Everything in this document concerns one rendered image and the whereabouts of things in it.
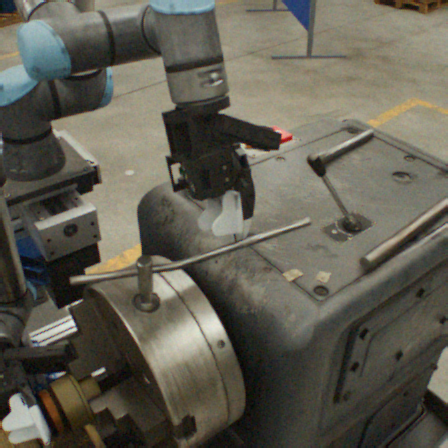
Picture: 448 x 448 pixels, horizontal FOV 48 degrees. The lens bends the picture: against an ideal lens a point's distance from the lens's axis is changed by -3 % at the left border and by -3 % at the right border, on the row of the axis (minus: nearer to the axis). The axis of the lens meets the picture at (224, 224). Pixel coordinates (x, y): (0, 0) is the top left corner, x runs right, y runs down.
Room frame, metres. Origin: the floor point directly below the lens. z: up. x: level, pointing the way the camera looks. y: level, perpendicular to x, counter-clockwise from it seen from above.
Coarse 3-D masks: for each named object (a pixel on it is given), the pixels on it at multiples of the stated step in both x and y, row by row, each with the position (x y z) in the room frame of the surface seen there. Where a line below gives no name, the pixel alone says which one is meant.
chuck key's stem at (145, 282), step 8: (144, 256) 0.52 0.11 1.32; (136, 264) 0.51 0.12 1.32; (144, 264) 0.51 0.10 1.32; (144, 272) 0.51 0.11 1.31; (144, 280) 0.51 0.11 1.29; (152, 280) 0.52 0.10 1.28; (144, 288) 0.51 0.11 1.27; (152, 288) 0.52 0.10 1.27; (144, 296) 0.52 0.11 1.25; (144, 304) 0.52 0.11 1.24
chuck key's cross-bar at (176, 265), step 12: (276, 228) 0.57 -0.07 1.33; (288, 228) 0.57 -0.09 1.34; (240, 240) 0.55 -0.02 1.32; (252, 240) 0.55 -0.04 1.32; (264, 240) 0.56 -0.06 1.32; (204, 252) 0.54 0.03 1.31; (216, 252) 0.54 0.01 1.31; (228, 252) 0.54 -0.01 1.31; (156, 264) 0.53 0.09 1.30; (168, 264) 0.53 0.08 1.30; (180, 264) 0.53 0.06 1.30; (192, 264) 0.53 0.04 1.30; (72, 276) 0.49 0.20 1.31; (84, 276) 0.50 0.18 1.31; (96, 276) 0.50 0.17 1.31; (108, 276) 0.50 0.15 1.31; (120, 276) 0.50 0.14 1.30; (132, 276) 0.51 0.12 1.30
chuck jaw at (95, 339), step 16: (80, 304) 0.55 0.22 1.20; (96, 304) 0.56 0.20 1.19; (80, 320) 0.54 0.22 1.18; (96, 320) 0.54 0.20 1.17; (80, 336) 0.52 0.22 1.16; (96, 336) 0.53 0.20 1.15; (112, 336) 0.53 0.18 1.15; (80, 352) 0.50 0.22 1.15; (96, 352) 0.51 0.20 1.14; (112, 352) 0.52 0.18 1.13; (80, 368) 0.48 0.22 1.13; (96, 368) 0.49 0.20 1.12
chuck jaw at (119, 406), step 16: (128, 384) 0.47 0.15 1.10; (96, 400) 0.44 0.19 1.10; (112, 400) 0.44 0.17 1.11; (128, 400) 0.44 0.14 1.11; (144, 400) 0.44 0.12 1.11; (96, 416) 0.42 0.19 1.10; (112, 416) 0.42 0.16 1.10; (128, 416) 0.42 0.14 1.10; (144, 416) 0.41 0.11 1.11; (160, 416) 0.41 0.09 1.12; (144, 432) 0.38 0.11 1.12; (160, 432) 0.40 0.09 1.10; (176, 432) 0.40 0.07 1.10
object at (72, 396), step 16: (48, 384) 0.47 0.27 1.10; (64, 384) 0.46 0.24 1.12; (80, 384) 0.47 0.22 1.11; (96, 384) 0.47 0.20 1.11; (48, 400) 0.43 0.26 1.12; (64, 400) 0.43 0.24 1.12; (80, 400) 0.44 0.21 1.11; (48, 416) 0.41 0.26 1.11; (64, 416) 0.42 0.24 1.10; (80, 416) 0.42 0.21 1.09; (64, 432) 0.41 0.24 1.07
